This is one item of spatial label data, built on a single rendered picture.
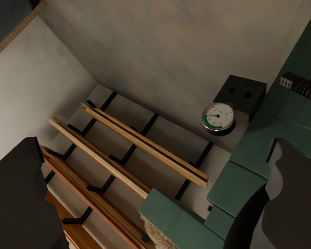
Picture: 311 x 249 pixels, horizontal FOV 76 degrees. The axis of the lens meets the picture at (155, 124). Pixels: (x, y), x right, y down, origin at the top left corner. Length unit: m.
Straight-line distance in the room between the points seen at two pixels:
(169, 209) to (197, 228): 0.06
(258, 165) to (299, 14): 0.75
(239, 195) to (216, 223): 0.07
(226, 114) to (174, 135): 2.75
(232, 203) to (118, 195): 2.84
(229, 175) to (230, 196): 0.04
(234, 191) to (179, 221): 0.12
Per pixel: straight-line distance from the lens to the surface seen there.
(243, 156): 0.43
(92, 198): 2.84
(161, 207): 0.44
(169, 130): 3.18
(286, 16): 1.07
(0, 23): 0.32
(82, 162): 3.65
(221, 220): 0.41
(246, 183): 0.42
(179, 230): 0.42
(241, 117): 0.45
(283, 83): 0.40
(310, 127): 0.46
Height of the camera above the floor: 0.82
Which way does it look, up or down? 11 degrees down
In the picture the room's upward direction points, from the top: 145 degrees counter-clockwise
